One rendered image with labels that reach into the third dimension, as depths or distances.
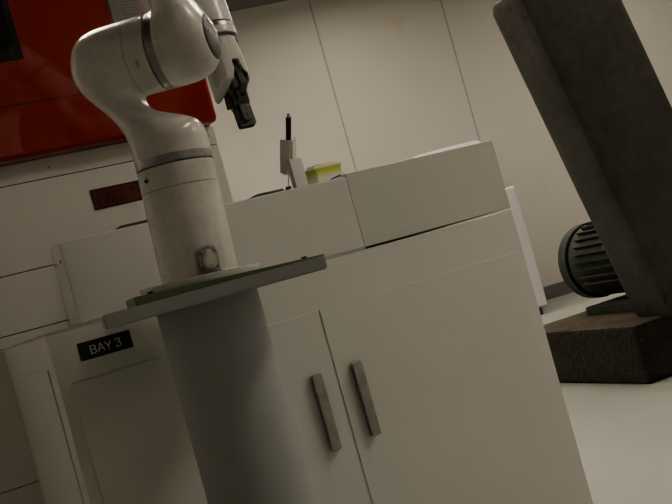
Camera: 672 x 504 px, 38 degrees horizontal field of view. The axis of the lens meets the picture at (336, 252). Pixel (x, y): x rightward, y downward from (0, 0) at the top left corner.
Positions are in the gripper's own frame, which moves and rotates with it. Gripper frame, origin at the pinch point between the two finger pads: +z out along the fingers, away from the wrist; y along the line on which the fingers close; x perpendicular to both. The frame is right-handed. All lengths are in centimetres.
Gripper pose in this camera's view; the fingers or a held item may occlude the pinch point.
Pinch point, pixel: (244, 117)
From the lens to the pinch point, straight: 185.4
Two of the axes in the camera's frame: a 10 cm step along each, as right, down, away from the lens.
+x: 8.7, -2.4, 4.3
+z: 3.5, 9.2, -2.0
